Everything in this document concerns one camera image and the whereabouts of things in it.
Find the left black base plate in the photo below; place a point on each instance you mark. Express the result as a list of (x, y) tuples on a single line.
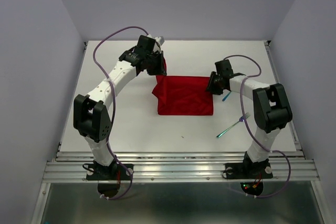
[(97, 172)]

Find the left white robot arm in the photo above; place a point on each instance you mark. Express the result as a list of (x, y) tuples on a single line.
[(91, 118)]

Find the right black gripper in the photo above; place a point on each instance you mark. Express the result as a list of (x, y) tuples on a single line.
[(210, 86)]

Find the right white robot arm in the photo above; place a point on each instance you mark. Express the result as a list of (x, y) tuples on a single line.
[(271, 110)]

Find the iridescent metal fork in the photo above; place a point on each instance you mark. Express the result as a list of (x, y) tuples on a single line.
[(241, 119)]

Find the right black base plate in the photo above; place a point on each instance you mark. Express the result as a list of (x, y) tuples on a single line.
[(235, 171)]

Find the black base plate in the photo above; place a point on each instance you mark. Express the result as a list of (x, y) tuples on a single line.
[(235, 171), (97, 172)]

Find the red cloth napkin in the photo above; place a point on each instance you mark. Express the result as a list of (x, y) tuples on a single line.
[(183, 96)]

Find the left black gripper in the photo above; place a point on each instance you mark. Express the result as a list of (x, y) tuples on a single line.
[(160, 71)]

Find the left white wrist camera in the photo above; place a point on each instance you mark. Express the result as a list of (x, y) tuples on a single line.
[(159, 41)]

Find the iridescent metal spoon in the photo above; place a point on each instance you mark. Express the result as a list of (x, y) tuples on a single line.
[(226, 96)]

